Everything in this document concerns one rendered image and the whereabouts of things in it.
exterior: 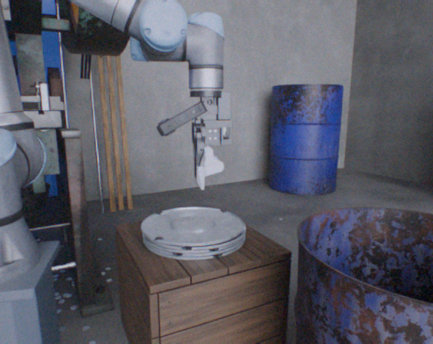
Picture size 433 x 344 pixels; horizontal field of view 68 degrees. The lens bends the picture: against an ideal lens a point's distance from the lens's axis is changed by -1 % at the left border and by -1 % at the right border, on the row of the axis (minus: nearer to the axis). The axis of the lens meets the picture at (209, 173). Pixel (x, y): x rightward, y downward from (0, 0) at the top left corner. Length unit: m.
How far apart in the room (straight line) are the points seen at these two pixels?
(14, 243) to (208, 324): 0.47
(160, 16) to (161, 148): 2.23
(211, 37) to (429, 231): 0.65
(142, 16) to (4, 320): 0.51
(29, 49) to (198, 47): 1.00
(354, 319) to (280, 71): 2.96
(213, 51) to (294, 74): 2.80
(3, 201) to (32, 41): 1.07
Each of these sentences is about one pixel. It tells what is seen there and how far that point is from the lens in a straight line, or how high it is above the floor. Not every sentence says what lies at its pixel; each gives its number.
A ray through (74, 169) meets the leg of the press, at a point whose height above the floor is 0.52.
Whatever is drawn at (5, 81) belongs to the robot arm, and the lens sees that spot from 0.73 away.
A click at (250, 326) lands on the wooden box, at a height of 0.17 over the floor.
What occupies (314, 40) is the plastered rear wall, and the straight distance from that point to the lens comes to 3.68.
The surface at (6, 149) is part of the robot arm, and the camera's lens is 0.60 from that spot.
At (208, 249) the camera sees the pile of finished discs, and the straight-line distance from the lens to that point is 0.81.
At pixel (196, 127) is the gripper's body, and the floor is 0.68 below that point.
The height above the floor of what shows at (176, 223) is 0.39.
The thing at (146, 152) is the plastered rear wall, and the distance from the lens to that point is 2.70.
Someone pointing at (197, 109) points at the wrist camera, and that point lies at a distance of 0.70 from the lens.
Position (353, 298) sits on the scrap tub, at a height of 0.45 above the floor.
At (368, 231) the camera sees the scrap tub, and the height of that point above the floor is 0.42.
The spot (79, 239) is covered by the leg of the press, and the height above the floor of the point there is 0.28.
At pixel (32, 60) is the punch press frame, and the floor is 0.90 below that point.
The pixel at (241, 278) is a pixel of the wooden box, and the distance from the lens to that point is 0.83.
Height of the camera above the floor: 0.72
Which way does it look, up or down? 12 degrees down
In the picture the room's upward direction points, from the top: straight up
